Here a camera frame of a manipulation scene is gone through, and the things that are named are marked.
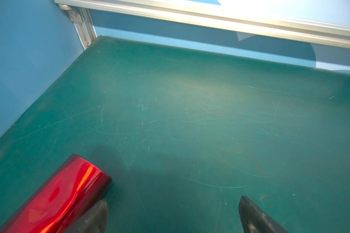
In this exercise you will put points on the aluminium left frame post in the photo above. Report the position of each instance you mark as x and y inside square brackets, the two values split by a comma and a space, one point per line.
[82, 22]

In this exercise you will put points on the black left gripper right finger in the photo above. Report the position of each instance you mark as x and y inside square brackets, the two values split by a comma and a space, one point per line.
[255, 220]

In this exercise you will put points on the shiny red cylinder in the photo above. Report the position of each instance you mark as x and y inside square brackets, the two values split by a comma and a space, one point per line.
[62, 200]

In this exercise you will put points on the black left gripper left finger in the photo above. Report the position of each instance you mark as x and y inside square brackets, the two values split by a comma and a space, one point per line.
[95, 220]

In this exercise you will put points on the aluminium back frame rail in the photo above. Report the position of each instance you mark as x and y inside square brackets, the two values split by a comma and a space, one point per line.
[240, 19]

